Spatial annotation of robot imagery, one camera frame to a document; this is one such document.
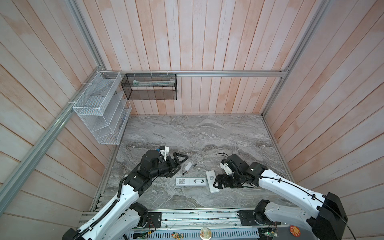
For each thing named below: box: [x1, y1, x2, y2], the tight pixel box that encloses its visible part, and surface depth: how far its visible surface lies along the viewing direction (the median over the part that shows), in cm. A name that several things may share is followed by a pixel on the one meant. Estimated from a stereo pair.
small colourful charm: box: [171, 232, 184, 240], surface depth 71 cm
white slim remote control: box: [175, 177, 207, 187], surface depth 86 cm
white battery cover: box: [184, 162, 193, 171], surface depth 94 cm
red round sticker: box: [289, 225, 301, 237], surface depth 71 cm
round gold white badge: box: [199, 227, 212, 240], surface depth 71 cm
